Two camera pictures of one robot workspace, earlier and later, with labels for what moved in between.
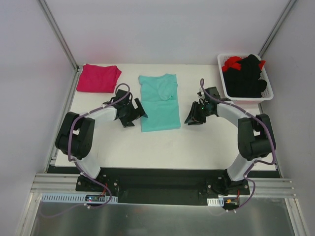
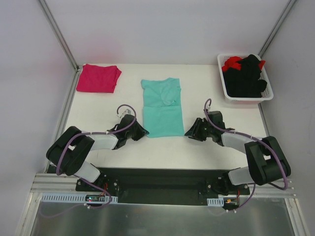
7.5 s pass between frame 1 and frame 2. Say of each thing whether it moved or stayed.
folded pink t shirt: stayed
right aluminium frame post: stayed
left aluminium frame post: stayed
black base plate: stayed
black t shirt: stayed
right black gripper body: moved
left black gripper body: moved
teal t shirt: moved
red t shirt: stayed
